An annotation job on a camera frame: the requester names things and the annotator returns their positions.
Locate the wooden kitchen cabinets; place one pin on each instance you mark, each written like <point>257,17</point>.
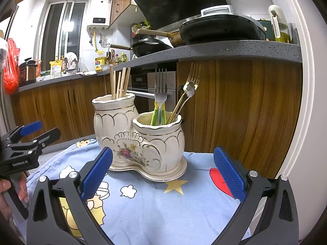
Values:
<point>242,107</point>

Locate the blue cartoon printed cloth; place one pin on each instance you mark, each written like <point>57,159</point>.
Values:
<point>153,209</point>

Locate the floral ceramic utensil holder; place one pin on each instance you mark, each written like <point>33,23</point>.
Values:
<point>153,148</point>

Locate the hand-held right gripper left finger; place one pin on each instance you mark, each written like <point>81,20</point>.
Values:
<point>98,173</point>

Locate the white cloth on faucet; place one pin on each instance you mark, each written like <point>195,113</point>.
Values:
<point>71,57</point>

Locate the row of condiment bottles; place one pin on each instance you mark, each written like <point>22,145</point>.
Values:
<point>120,58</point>

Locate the built-in steel oven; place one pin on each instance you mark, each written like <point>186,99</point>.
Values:
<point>143,80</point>

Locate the white water heater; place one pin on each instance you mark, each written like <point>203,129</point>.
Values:
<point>99,12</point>

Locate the white rag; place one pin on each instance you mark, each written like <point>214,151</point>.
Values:
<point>86,73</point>

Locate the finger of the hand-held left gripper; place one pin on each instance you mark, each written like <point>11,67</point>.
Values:
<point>32,127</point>
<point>49,135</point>

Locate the silver fork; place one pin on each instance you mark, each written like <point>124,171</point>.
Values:
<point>161,94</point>

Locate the flower-shaped small spoon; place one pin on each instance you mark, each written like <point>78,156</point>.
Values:
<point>189,88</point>

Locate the red plastic bag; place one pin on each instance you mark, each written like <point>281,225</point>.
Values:
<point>11,74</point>

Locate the kitchen window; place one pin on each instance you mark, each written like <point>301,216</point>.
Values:
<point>55,30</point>

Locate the yellow cooking oil bottle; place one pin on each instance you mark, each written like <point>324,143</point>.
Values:
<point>100,62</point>

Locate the brass-coloured pan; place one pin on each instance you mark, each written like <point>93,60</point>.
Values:
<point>176,38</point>

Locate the black wok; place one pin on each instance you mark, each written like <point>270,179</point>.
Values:
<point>150,46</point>

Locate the thick brown wooden chopstick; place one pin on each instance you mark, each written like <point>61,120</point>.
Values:
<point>111,81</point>

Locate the black range hood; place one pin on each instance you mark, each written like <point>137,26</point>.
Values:
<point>178,2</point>

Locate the gold fork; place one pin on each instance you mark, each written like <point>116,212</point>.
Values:
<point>195,76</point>

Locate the person's left hand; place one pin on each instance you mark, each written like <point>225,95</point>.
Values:
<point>23,186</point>

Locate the yellow food packet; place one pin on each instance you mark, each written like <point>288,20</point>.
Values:
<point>55,70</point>

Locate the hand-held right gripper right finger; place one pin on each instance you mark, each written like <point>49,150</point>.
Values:
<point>228,176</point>

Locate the grey speckled kitchen countertop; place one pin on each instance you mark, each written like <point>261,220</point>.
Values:
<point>230,49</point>

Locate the dark green box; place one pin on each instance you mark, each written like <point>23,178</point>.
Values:
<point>265,28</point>

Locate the black electric griddle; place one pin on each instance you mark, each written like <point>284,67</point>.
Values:
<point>222,29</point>

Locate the yellow green plastic utensil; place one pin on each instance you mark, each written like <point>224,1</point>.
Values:
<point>154,116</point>

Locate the dark pressure cooker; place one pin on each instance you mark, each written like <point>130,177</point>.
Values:
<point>28,72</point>

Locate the white-topped oil dispenser bottle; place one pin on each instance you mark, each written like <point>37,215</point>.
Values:
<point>274,15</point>

